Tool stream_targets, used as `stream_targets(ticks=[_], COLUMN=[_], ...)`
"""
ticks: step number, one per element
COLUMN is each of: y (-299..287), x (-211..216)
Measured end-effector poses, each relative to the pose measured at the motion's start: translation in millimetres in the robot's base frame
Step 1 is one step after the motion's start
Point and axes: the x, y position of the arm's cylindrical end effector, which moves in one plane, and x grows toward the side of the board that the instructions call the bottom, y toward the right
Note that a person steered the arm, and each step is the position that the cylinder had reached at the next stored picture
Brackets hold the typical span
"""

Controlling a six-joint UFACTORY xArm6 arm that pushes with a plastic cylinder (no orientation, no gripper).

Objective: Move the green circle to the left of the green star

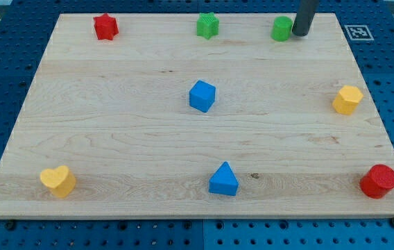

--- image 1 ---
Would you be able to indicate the green cylinder block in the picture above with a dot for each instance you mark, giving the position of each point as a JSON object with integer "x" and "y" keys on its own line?
{"x": 281, "y": 30}

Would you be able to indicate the green star block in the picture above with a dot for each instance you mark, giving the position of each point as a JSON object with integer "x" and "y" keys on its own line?
{"x": 207, "y": 25}

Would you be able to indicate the red star block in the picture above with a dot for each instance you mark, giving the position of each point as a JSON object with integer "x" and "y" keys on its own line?
{"x": 105, "y": 26}

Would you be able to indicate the blue cube block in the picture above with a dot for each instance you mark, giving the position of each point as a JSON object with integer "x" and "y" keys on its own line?
{"x": 202, "y": 96}

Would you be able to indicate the blue triangle block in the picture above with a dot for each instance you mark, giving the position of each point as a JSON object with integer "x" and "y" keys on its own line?
{"x": 224, "y": 181}

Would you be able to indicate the light wooden board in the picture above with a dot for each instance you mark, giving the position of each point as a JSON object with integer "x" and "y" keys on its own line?
{"x": 117, "y": 114}

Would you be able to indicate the yellow heart block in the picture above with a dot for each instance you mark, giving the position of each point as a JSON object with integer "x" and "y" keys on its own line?
{"x": 60, "y": 181}

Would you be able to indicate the yellow hexagon block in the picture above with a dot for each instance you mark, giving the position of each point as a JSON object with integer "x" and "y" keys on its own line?
{"x": 347, "y": 99}

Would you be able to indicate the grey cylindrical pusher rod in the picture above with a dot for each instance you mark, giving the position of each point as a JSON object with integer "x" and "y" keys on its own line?
{"x": 304, "y": 17}

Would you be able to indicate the white fiducial marker tag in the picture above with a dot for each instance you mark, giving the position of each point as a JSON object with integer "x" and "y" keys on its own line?
{"x": 358, "y": 32}

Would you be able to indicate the red cylinder block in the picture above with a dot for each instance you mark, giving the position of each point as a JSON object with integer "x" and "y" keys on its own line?
{"x": 378, "y": 181}

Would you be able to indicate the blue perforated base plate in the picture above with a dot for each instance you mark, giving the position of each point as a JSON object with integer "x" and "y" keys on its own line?
{"x": 24, "y": 33}

